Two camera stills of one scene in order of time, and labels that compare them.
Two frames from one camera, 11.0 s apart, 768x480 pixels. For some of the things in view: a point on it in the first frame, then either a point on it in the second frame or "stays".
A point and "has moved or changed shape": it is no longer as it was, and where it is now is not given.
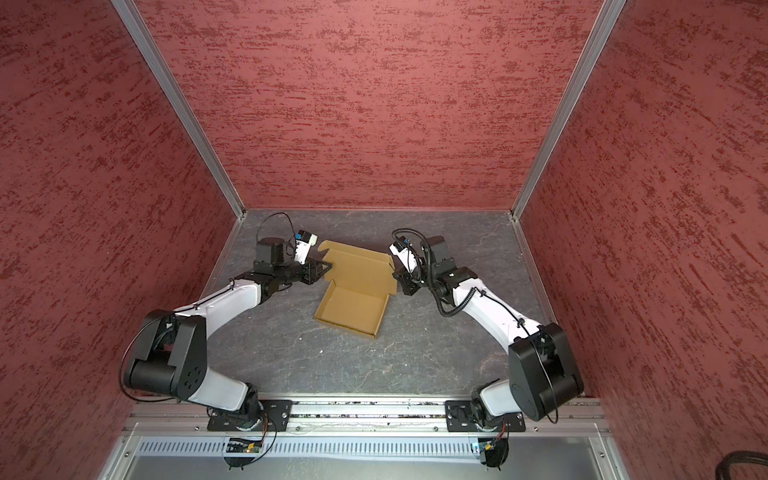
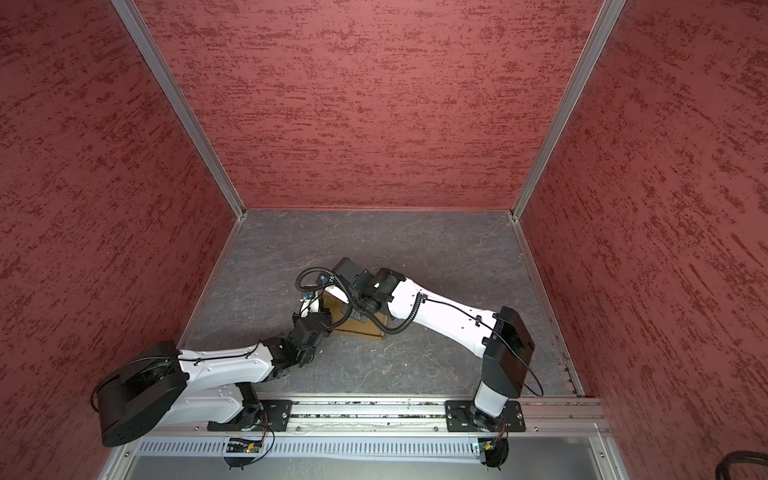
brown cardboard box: x=362 y=282 has moved or changed shape
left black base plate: x=277 y=416 stays
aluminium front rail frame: x=579 y=420 stays
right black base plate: x=460 y=417 stays
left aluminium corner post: x=182 y=103 stays
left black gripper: x=312 y=268 → x=297 y=317
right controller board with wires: x=493 y=451 stays
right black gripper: x=405 y=279 → x=367 y=311
